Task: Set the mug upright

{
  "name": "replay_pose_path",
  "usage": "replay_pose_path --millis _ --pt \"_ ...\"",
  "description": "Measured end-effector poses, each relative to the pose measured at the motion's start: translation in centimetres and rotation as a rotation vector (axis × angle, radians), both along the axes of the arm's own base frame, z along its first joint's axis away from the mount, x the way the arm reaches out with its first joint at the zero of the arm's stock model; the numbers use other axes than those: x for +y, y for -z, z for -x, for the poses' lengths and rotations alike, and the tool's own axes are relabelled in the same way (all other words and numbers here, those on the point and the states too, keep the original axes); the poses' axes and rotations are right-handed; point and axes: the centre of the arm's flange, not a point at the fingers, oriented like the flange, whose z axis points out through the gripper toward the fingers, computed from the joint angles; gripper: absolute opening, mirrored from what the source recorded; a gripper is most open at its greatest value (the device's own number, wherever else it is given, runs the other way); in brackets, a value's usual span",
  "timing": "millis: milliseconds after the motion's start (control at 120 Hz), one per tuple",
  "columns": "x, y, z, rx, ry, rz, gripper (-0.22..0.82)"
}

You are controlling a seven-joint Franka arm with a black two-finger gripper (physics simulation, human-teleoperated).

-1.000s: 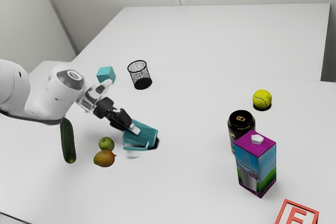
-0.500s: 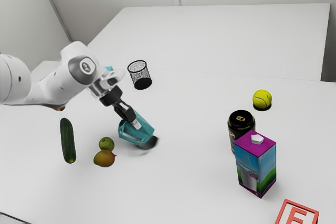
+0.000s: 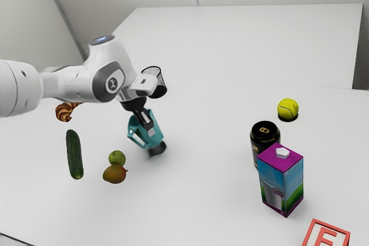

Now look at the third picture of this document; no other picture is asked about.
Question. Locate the green cucumber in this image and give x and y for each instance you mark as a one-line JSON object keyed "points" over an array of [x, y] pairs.
{"points": [[74, 153]]}

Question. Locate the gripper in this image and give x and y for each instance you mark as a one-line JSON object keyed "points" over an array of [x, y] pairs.
{"points": [[133, 104]]}

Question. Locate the brown croissant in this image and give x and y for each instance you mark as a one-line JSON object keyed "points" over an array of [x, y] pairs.
{"points": [[63, 112]]}

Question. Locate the red letter block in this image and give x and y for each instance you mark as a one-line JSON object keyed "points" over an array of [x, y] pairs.
{"points": [[325, 236]]}

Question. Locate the teal faceted mug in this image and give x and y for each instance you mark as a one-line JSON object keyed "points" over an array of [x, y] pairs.
{"points": [[155, 138]]}

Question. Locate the red green mango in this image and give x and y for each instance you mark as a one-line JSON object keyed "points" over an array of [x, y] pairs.
{"points": [[114, 174]]}

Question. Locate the black can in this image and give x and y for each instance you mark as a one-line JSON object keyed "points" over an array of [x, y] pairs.
{"points": [[263, 138]]}

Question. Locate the green apple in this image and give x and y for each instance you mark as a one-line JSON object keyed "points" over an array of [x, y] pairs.
{"points": [[116, 157]]}

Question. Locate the purple blue carton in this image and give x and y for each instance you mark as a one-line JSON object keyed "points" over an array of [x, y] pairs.
{"points": [[281, 182]]}

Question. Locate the black mesh pen holder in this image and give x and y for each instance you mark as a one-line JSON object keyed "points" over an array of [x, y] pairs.
{"points": [[160, 83]]}

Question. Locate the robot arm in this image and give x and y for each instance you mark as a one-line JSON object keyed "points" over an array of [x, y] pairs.
{"points": [[72, 84]]}

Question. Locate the yellow tennis ball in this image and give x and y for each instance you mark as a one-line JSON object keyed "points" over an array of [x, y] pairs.
{"points": [[287, 107]]}

